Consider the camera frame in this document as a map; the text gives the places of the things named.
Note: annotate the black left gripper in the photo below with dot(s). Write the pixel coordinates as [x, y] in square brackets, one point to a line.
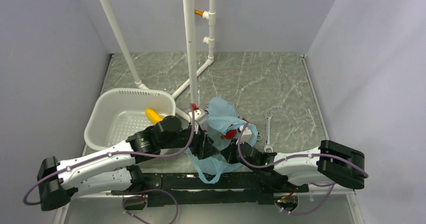
[203, 146]

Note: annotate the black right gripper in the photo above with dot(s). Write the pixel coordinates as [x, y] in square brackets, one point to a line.
[228, 154]

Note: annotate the light blue printed plastic bag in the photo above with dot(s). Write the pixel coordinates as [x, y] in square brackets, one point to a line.
[222, 117]

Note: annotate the yellow fake fruit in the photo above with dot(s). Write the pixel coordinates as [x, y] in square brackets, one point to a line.
[153, 116]

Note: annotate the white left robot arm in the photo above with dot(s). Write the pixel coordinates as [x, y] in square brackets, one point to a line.
[115, 168]

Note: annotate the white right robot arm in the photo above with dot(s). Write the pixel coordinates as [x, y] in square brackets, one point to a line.
[330, 162]

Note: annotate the red fake apple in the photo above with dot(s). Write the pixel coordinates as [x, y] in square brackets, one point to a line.
[230, 134]

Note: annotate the silver combination wrench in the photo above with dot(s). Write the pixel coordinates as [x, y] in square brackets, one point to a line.
[268, 147]

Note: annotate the white plastic basket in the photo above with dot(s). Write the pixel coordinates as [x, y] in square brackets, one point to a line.
[120, 112]

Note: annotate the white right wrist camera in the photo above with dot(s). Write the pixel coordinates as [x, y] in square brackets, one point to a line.
[246, 135]

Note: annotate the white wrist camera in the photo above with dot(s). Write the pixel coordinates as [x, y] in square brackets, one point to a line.
[197, 118]
[246, 135]

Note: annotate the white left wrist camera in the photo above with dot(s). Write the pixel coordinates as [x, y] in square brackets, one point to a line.
[197, 118]

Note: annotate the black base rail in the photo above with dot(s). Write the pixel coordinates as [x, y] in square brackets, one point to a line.
[233, 187]

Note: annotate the white PVC pipe frame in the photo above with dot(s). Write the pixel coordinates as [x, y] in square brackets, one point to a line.
[190, 39]

